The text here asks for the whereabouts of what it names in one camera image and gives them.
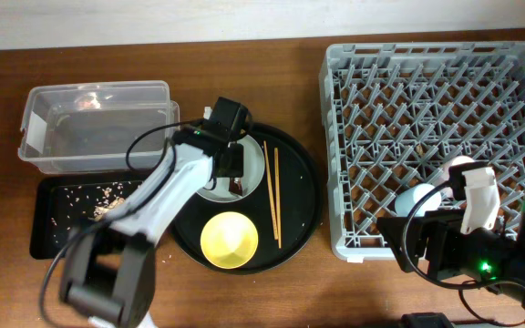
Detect black rectangular tray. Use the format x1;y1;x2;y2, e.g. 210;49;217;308
29;172;146;260

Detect clear plastic bin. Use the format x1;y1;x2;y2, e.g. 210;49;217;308
18;80;180;175

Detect food scraps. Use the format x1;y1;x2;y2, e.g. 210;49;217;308
93;197;125;221

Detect yellow bowl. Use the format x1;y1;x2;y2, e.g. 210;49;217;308
200;211;259;270

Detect light blue cup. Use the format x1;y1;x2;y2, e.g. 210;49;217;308
395;183;442;217

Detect grey dishwasher rack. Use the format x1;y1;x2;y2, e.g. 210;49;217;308
319;41;525;262

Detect pink cup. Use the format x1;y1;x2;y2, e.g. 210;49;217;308
437;156;474;198

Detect gold snack wrapper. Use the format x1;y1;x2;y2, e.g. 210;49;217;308
229;177;243;197

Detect grey plate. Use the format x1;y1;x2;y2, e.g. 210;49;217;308
198;135;265;203

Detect round black tray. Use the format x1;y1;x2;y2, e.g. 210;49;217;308
170;123;323;275

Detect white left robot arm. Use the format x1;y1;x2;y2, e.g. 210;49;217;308
57;97;253;327

